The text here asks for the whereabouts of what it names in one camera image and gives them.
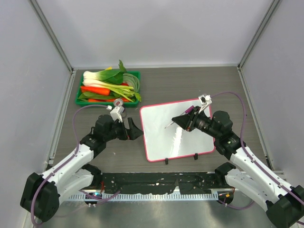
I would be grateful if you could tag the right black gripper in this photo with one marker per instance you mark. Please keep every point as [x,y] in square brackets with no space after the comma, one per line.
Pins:
[188,121]

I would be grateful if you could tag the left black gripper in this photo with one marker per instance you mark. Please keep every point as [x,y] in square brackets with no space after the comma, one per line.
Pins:
[133,132]

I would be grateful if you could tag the white marker pen pink cap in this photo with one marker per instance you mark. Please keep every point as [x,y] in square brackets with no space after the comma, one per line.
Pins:
[185,112]

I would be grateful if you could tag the pink framed whiteboard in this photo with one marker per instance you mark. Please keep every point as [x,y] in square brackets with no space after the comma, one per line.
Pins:
[172,142]

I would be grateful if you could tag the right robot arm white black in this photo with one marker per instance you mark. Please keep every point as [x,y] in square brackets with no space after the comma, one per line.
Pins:
[282,202]

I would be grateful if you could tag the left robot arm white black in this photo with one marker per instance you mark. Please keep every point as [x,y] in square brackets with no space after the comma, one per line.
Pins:
[44,193]

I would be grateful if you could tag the green plastic tray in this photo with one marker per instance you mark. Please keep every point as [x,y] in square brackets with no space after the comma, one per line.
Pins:
[134,104]

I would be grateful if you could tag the red bull drink can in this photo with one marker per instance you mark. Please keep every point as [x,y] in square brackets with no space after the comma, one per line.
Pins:
[120,102]

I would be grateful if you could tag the green onion stalks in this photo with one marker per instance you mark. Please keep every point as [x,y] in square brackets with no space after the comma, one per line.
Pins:
[129,91]

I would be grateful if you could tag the orange carrot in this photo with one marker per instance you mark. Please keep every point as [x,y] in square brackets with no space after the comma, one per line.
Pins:
[96,90]

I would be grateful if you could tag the bok choy white green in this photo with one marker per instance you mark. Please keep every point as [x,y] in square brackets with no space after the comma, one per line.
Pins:
[109,75]

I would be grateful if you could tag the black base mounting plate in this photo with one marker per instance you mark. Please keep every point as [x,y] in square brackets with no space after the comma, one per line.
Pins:
[158,183]

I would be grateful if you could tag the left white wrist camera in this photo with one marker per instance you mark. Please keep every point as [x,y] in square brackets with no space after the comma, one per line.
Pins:
[118,113]

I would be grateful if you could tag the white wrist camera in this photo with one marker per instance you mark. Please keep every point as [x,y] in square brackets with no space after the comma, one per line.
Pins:
[205,101]
[118,113]

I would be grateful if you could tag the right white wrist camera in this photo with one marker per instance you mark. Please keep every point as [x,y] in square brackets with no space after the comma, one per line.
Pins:
[205,101]

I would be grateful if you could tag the white slotted cable duct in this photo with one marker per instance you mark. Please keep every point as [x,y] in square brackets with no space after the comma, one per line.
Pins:
[175,196]

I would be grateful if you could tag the aluminium frame rail left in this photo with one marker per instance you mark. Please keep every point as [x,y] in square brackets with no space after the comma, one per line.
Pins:
[70,80]

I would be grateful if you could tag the aluminium frame rail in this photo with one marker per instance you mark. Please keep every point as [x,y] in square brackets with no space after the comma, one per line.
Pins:
[258,33]
[70,80]

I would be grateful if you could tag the aluminium frame rail right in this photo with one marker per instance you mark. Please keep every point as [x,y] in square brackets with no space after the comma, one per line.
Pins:
[258,33]

